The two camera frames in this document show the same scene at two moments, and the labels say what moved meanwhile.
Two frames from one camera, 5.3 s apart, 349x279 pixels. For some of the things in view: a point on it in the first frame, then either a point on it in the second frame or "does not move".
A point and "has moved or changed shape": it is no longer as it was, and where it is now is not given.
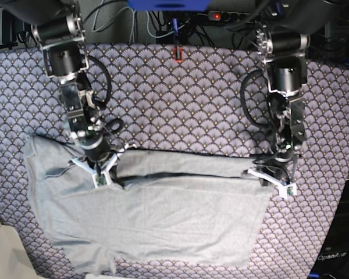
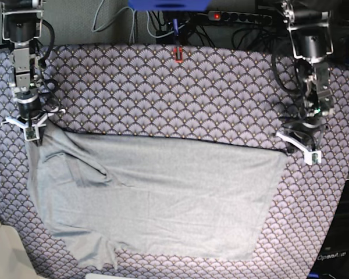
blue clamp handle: (175, 27) does not move
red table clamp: (181, 56) does not move
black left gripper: (96, 151) → (29, 107)
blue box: (168, 5) does not move
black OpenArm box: (340, 257) does not move
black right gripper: (276, 165) → (307, 129)
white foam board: (9, 257) does not move
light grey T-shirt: (165, 206) has moved or changed shape
